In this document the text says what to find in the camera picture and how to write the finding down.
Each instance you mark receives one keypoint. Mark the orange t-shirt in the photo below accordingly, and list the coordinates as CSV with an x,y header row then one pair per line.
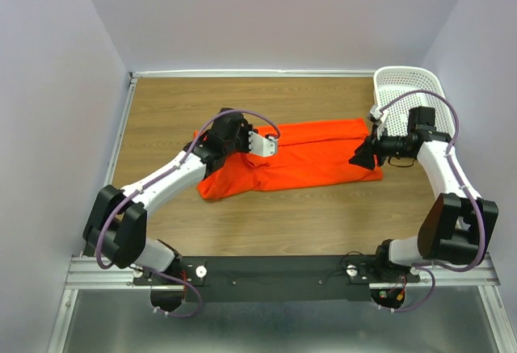
x,y
310,154

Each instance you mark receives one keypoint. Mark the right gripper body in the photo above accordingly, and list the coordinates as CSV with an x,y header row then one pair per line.
x,y
390,145

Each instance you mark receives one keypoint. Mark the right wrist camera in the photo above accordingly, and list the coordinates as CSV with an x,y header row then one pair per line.
x,y
378,117

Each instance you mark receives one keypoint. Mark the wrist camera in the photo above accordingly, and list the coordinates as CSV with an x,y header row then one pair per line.
x,y
378,117
261,146

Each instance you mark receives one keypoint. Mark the aluminium left rail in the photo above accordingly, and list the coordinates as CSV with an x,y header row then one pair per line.
x,y
120,130

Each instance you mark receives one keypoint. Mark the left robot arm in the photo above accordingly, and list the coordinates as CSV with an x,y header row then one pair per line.
x,y
117,224

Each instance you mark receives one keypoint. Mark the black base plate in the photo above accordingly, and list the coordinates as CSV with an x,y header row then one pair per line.
x,y
218,290

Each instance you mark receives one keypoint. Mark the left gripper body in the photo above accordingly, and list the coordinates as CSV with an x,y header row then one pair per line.
x,y
241,145

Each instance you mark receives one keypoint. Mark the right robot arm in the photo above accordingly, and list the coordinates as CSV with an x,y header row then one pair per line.
x,y
457,230

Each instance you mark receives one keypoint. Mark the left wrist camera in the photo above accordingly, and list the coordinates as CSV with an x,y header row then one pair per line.
x,y
261,146

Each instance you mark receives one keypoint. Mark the aluminium front rail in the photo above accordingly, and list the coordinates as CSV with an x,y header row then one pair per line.
x,y
85,273

